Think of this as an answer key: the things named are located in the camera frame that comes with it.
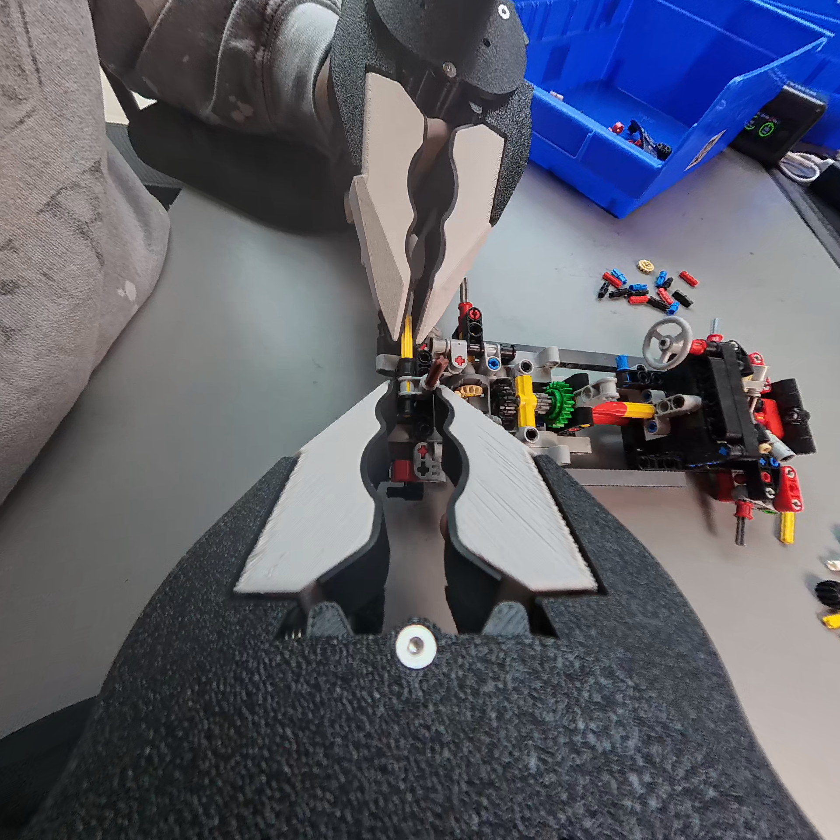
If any blue plastic bin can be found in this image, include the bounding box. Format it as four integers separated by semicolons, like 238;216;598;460
512;0;840;219

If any grey desk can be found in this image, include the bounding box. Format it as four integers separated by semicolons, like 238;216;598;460
0;85;840;840

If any white cable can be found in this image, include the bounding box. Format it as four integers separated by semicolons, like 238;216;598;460
780;151;840;182

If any person's left forearm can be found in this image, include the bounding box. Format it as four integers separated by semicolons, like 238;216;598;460
88;0;343;158

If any toy building-block car chassis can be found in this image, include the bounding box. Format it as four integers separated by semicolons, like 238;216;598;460
375;279;818;546

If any black power bank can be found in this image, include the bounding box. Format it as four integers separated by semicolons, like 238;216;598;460
730;85;828;165

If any pile of small connector pins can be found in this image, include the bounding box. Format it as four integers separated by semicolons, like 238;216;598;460
597;268;700;313

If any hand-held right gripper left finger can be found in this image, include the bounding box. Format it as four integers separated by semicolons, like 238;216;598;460
234;381;391;595

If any loose toy parts cluster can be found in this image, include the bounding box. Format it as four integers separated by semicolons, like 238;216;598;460
609;120;673;162

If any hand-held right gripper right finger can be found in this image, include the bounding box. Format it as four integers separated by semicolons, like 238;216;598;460
438;384;599;595

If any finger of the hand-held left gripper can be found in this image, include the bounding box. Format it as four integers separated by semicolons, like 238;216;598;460
346;72;427;340
415;125;506;339

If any person's grey sweater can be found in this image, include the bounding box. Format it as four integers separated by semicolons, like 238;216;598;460
0;0;172;506

